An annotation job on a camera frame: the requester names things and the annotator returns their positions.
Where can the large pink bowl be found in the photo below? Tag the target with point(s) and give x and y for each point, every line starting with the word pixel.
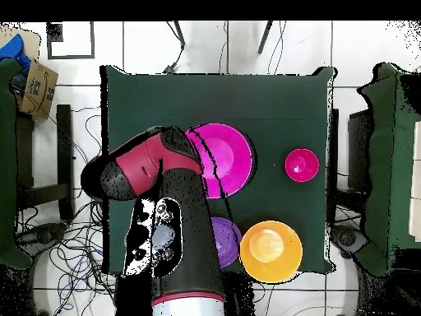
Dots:
pixel 230 158

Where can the small red bowl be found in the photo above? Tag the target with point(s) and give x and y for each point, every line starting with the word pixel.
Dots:
pixel 302 165

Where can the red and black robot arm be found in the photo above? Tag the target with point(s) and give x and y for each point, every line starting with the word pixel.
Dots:
pixel 190 230

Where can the purple bowl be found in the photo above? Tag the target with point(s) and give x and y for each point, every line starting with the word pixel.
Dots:
pixel 228 243

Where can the dark green tablecloth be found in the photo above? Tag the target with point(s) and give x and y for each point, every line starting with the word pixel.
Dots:
pixel 263 98

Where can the large yellow bowl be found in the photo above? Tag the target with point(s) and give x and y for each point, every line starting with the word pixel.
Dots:
pixel 270 251

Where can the black wooden stand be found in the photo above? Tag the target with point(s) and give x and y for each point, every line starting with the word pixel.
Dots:
pixel 64 148
pixel 360 148

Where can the green cloth side table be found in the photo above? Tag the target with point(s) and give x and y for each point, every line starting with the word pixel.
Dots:
pixel 6 164
pixel 381 131

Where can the cardboard box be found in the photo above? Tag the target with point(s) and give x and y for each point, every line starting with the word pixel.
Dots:
pixel 39 89

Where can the white box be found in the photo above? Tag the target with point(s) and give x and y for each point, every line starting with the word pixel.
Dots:
pixel 416 197

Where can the blue cloth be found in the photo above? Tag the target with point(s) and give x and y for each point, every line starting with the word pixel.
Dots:
pixel 14 49

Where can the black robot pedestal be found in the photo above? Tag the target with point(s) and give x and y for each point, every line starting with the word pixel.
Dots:
pixel 240 296

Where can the black camera tripod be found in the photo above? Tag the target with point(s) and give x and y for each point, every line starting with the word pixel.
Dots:
pixel 179 34

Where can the grey pedestal leg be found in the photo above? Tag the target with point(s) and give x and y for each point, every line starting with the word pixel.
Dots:
pixel 42 234
pixel 348 238

